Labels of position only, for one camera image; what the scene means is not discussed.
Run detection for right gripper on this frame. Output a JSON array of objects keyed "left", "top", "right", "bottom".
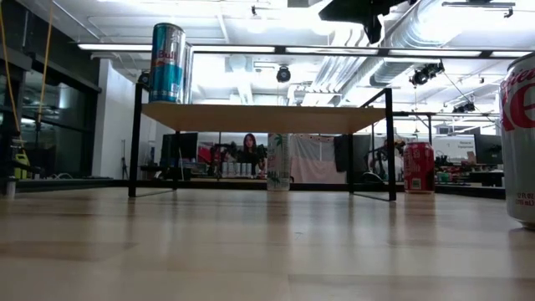
[{"left": 318, "top": 0, "right": 415, "bottom": 45}]

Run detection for red Coca-Cola can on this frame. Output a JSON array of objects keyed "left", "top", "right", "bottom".
[{"left": 402, "top": 140, "right": 436, "bottom": 194}]

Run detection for blue silver Red Bull can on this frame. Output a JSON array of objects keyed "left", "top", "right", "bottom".
[
  {"left": 183, "top": 40, "right": 195, "bottom": 105},
  {"left": 148, "top": 22, "right": 187, "bottom": 105}
]

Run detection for wooden shelf black metal legs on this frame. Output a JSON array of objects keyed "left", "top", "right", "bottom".
[{"left": 127, "top": 85, "right": 398, "bottom": 202}]

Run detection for black hanging cloth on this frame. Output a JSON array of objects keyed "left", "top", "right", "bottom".
[{"left": 333, "top": 134, "right": 373, "bottom": 173}]

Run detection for white pink hanging cloth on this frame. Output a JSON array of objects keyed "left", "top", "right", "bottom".
[{"left": 290, "top": 133, "right": 348, "bottom": 184}]

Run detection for black monitor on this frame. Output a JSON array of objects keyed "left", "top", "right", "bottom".
[
  {"left": 160, "top": 132, "right": 199, "bottom": 168},
  {"left": 474, "top": 133, "right": 504, "bottom": 166}
]

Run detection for tall white palm-print can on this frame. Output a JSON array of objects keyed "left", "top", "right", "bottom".
[{"left": 266, "top": 132, "right": 293, "bottom": 192}]

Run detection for person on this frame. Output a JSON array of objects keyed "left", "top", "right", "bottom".
[{"left": 237, "top": 132, "right": 268, "bottom": 176}]

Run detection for silver Diet Coke can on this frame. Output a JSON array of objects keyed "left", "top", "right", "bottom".
[{"left": 499, "top": 53, "right": 535, "bottom": 230}]

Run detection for yellow green device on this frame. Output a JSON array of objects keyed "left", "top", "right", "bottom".
[{"left": 13, "top": 150, "right": 33, "bottom": 181}]

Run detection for black metal table frame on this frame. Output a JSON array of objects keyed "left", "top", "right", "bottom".
[{"left": 0, "top": 177, "right": 507, "bottom": 200}]

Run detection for orange hanging cable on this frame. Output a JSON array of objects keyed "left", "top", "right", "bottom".
[
  {"left": 35, "top": 0, "right": 55, "bottom": 125},
  {"left": 0, "top": 0, "right": 22, "bottom": 143}
]

